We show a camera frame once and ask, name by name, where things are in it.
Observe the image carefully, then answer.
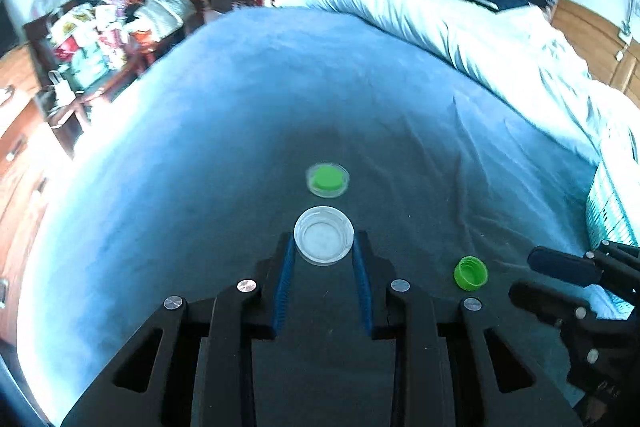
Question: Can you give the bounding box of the dark wooden side table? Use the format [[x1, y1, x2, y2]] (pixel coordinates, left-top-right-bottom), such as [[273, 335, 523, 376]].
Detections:
[[22, 4, 203, 160]]

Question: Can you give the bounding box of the wooden headboard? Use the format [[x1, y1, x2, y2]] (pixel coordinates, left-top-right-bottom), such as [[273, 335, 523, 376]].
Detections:
[[549, 0, 640, 105]]

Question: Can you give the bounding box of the teal patterned quilt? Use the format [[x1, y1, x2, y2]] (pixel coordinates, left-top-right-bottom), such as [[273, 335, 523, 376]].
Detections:
[[584, 124, 640, 260]]

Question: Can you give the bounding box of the wooden drawer cabinet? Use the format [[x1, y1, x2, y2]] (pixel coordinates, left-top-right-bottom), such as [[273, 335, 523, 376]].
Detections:
[[0, 44, 77, 345]]

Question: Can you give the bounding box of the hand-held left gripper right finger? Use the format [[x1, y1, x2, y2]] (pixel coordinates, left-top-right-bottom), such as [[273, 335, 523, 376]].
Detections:
[[351, 230, 584, 427]]

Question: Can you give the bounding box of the green screw cap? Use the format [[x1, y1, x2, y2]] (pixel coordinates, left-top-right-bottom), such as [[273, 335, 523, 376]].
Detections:
[[453, 256, 489, 292]]

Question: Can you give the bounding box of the pile of assorted packages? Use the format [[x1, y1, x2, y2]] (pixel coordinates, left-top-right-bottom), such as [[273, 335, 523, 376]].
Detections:
[[47, 0, 197, 90]]

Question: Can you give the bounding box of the white plastic jug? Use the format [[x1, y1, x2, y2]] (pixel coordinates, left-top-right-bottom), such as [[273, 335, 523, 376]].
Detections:
[[47, 70, 77, 108]]

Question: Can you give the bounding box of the small jar with green lid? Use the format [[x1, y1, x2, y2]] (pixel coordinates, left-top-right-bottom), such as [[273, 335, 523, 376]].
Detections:
[[305, 162, 351, 198]]

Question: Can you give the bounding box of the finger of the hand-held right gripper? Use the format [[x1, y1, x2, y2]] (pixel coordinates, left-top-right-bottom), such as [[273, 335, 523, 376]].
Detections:
[[508, 281, 640, 366], [527, 239, 640, 304]]

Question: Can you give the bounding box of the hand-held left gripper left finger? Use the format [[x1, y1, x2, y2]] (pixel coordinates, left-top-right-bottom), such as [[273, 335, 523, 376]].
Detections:
[[60, 231, 297, 427]]

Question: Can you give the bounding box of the small white translucent jar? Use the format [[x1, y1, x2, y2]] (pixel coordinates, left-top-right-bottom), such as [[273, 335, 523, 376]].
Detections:
[[293, 206, 355, 266]]

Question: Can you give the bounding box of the white duvet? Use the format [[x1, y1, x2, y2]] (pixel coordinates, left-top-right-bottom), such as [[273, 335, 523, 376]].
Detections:
[[274, 0, 640, 168]]

